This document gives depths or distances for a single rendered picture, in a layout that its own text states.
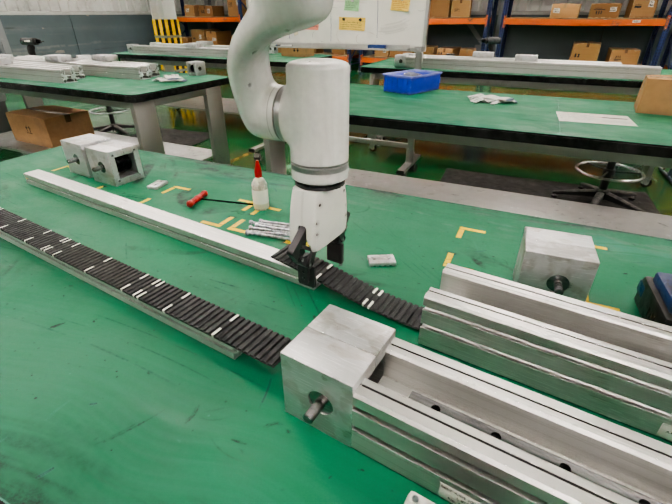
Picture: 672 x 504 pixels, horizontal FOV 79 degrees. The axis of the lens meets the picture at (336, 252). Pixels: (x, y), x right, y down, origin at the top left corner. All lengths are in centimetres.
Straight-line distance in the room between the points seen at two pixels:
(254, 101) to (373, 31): 285
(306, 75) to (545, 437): 47
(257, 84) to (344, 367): 38
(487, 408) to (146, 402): 39
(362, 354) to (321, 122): 30
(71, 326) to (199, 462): 33
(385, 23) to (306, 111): 285
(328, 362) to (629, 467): 28
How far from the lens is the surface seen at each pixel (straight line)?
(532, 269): 70
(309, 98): 55
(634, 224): 269
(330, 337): 47
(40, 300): 83
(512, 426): 47
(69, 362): 68
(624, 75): 379
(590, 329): 61
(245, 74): 57
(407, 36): 333
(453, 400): 48
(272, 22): 51
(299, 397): 48
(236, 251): 78
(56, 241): 94
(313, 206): 59
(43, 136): 425
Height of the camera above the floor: 119
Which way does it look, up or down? 30 degrees down
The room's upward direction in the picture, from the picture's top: straight up
